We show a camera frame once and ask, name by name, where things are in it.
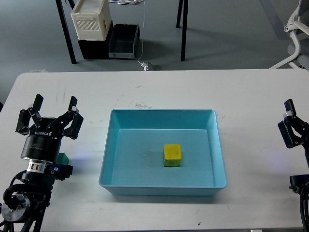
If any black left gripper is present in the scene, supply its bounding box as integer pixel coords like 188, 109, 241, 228
15, 94, 84, 163

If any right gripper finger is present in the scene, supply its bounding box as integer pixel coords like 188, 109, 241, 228
278, 99, 309, 148

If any green block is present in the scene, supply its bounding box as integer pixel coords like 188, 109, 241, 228
56, 152, 69, 165

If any yellow block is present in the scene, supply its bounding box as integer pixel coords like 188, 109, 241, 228
163, 144, 182, 167

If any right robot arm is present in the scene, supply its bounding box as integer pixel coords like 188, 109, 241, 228
278, 99, 309, 232

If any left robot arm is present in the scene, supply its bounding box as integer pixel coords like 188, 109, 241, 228
0, 94, 84, 232

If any light blue plastic box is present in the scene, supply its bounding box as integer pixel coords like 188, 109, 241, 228
99, 109, 227, 196

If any black storage crate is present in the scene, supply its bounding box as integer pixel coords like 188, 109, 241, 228
78, 22, 114, 59

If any white office chair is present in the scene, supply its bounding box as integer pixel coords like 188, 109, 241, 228
271, 0, 309, 70

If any black open bin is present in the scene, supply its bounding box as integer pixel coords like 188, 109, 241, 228
109, 24, 140, 59

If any white plastic crate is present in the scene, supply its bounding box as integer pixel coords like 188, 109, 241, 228
70, 0, 112, 41

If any white power adapter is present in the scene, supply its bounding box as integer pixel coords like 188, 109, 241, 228
140, 62, 155, 71

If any black left table leg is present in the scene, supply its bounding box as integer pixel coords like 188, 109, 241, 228
55, 0, 77, 64

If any black table leg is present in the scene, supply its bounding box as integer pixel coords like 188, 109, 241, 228
55, 0, 77, 64
176, 0, 189, 62

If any black right table leg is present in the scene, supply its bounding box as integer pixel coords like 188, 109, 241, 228
176, 0, 189, 62

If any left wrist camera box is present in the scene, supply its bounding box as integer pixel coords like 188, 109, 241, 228
44, 164, 73, 181

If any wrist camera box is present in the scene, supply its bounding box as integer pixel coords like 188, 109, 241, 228
289, 174, 309, 194
44, 164, 73, 181

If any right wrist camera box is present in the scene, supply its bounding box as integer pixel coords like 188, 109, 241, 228
289, 174, 309, 194

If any white hanging cable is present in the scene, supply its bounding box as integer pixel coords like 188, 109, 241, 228
137, 0, 146, 65

